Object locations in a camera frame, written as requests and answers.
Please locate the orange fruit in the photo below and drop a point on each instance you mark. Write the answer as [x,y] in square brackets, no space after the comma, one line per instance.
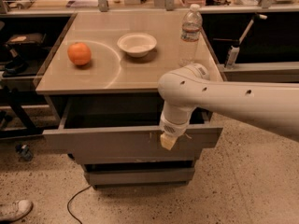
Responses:
[79,53]

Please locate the clear plastic water bottle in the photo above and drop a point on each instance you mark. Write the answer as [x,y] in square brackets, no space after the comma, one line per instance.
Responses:
[189,36]

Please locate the grey top drawer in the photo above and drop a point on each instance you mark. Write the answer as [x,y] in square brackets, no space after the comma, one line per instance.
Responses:
[120,130]

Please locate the grey drawer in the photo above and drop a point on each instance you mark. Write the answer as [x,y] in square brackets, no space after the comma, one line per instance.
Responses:
[120,130]
[132,177]

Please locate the white bowl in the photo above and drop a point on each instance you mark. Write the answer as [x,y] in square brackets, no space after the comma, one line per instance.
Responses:
[137,45]

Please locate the grey bottom drawer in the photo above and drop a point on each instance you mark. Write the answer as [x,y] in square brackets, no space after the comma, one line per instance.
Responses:
[132,177]

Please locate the black chair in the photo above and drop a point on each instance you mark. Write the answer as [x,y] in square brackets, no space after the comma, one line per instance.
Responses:
[26,49]

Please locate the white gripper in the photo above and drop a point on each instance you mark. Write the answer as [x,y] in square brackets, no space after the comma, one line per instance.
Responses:
[173,129]

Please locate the grey drawer cabinet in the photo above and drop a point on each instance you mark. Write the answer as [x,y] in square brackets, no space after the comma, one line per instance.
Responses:
[111,72]

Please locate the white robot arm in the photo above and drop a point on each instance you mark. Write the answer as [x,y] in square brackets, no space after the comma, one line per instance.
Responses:
[273,107]

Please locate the white sneaker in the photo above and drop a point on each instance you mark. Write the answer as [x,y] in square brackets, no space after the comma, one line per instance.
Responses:
[11,212]

